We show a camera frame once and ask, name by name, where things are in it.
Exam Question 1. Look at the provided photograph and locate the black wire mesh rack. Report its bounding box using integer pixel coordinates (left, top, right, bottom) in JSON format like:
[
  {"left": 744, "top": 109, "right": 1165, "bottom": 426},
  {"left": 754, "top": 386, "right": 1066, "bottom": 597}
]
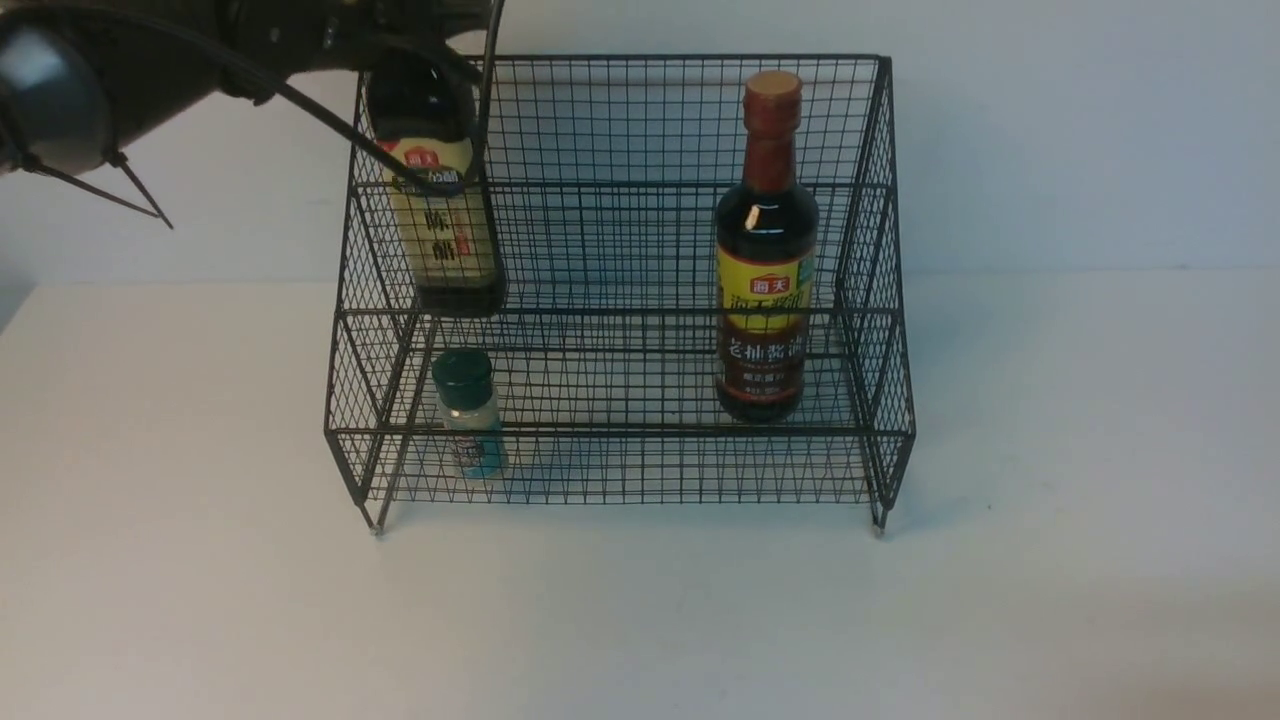
[{"left": 325, "top": 54, "right": 916, "bottom": 536}]

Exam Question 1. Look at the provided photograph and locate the small green-capped spice jar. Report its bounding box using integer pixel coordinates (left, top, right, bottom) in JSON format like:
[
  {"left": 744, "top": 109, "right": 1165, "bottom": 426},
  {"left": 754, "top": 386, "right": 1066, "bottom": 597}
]
[{"left": 431, "top": 348, "right": 506, "bottom": 483}]

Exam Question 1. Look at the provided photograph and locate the dark soy sauce bottle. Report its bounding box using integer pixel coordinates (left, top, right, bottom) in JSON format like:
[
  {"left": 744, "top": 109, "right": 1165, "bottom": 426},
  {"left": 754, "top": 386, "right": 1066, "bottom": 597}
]
[{"left": 714, "top": 70, "right": 820, "bottom": 424}]

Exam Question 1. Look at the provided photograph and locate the vinegar bottle with gold cap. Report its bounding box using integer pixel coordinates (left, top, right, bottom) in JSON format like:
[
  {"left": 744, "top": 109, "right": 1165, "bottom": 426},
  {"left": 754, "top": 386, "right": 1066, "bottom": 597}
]
[{"left": 366, "top": 53, "right": 506, "bottom": 316}]

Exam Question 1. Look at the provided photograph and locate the black cable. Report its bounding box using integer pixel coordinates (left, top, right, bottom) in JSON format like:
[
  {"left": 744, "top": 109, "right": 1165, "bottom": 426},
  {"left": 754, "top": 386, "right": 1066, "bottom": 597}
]
[{"left": 0, "top": 0, "right": 506, "bottom": 231}]

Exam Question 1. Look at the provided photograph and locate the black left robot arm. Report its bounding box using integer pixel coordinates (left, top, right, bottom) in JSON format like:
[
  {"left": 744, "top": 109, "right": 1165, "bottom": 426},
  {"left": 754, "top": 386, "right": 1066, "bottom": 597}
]
[{"left": 3, "top": 1, "right": 494, "bottom": 177}]

